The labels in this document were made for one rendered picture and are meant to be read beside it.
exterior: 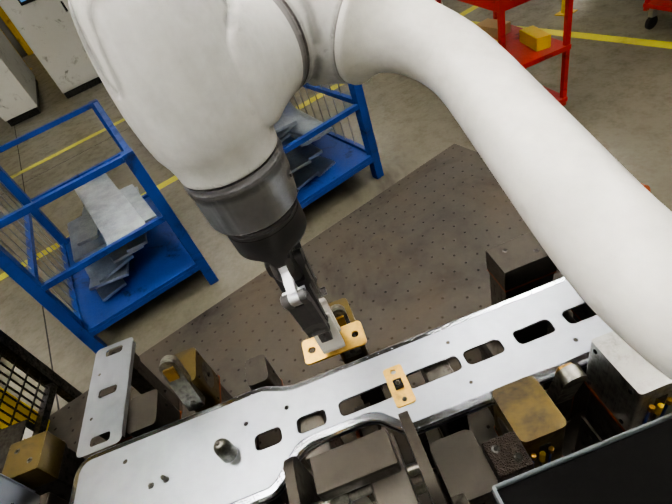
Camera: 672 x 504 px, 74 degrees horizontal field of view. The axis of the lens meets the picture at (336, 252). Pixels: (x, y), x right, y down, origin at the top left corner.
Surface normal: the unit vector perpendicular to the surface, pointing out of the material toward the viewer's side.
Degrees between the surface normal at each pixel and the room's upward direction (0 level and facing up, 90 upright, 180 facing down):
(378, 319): 0
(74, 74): 90
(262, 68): 90
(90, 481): 0
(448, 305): 0
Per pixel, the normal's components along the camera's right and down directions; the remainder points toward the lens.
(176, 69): 0.29, 0.53
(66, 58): 0.56, 0.44
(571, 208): -0.74, -0.18
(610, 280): -0.81, 0.11
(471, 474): -0.27, -0.71
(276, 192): 0.75, 0.29
